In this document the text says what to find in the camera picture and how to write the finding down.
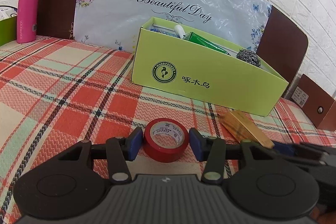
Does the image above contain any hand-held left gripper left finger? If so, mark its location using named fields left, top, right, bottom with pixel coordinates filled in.
left=56, top=127, right=144, bottom=185

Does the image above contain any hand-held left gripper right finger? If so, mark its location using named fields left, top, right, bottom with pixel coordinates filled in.
left=189, top=127, right=279, bottom=186

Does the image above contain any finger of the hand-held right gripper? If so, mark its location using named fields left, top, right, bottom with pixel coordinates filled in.
left=274, top=141, right=336, bottom=162

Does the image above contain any red tape roll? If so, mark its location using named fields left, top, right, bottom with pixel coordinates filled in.
left=143, top=118, right=190, bottom=163

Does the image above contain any orange gold box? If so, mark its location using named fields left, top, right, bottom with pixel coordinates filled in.
left=221, top=110, right=275, bottom=149

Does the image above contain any light green cardboard box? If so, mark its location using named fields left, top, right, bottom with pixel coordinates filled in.
left=130, top=17, right=290, bottom=117

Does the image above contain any brown cardboard box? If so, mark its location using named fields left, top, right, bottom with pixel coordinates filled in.
left=286, top=73, right=336, bottom=132

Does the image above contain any plaid bed sheet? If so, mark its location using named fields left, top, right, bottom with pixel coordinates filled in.
left=0, top=35, right=336, bottom=224

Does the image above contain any steel wool scrubber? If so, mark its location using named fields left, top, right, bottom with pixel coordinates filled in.
left=236, top=48, right=262, bottom=69

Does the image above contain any brown wooden headboard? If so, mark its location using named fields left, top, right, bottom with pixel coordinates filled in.
left=41, top=0, right=308, bottom=88

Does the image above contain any white plastic cap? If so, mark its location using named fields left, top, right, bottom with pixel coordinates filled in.
left=174, top=25, right=186, bottom=40

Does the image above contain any floral plastic package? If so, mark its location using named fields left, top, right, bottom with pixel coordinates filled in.
left=72, top=0, right=273, bottom=57

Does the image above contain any green box with small items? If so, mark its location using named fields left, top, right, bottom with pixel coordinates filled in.
left=0, top=16, right=18, bottom=47

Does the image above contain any pink thermos bottle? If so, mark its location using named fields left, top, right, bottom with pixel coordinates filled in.
left=16, top=0, right=43, bottom=44

